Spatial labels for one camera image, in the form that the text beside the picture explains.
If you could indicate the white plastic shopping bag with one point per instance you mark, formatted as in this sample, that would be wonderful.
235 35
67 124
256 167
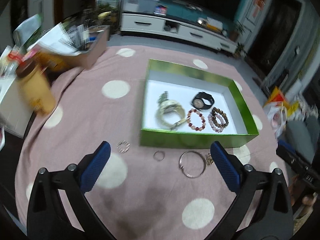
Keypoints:
276 114

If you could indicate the clear plastic storage bin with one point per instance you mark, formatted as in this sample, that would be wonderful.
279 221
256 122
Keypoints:
140 6

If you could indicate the silver bangle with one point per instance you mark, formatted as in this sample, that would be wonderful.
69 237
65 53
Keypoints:
192 164

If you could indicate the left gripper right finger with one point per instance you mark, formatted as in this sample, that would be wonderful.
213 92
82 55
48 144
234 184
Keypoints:
273 217

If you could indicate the pink desk organizer box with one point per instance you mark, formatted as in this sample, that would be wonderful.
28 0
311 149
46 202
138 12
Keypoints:
99 36

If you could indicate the black wristwatch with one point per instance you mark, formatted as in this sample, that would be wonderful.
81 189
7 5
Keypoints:
202 101

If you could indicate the white tv cabinet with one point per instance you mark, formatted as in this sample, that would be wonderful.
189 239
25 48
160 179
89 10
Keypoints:
148 24

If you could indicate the yellow jar brown lid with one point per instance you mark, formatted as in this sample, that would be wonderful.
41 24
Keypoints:
35 87

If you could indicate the potted green plant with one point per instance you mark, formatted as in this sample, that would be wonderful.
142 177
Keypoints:
105 13

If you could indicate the yellow white box on cabinet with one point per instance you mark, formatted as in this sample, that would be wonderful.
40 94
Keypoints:
213 24

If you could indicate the small gold earring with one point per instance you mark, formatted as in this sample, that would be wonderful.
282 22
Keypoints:
209 160

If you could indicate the plant beside tv cabinet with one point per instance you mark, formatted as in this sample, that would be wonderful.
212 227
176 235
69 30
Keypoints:
240 33

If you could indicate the cream white wristwatch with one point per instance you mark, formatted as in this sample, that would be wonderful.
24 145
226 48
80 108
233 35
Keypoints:
166 107

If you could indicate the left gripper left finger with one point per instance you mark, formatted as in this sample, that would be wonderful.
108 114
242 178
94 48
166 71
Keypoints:
46 216

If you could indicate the green cardboard box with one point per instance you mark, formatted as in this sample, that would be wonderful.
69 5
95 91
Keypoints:
185 107

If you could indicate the small alarm clock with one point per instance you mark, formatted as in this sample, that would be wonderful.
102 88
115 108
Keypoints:
224 32

